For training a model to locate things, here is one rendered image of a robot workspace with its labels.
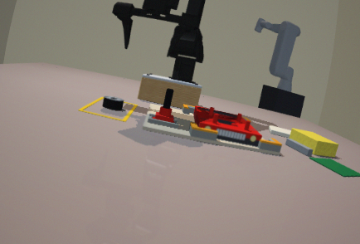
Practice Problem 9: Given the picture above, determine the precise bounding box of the green flat rectangular mat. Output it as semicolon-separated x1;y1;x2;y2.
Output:
309;157;360;177

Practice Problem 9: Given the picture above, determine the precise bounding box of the yellow rectangular outline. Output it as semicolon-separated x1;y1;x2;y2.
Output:
79;97;138;122

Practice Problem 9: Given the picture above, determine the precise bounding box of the white flat square tile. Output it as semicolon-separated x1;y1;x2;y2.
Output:
269;125;291;138

